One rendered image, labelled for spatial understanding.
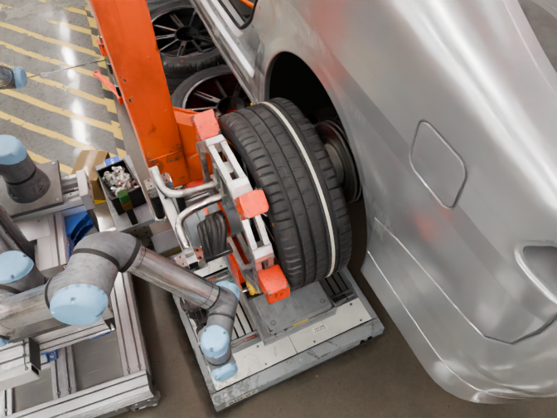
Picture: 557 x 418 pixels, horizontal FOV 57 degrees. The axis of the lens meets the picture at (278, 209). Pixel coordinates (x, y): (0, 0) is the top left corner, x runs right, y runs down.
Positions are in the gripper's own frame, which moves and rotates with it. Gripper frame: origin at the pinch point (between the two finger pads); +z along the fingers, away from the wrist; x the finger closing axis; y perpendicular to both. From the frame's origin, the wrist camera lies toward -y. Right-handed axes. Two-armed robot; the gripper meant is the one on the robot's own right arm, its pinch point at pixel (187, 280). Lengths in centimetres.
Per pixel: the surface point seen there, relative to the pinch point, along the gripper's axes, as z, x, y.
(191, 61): 149, -48, -33
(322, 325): -5, -51, -75
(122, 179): 76, 9, -26
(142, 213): 63, 6, -38
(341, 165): 16, -65, 7
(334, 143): 22, -65, 12
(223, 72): 133, -61, -33
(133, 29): 65, -13, 49
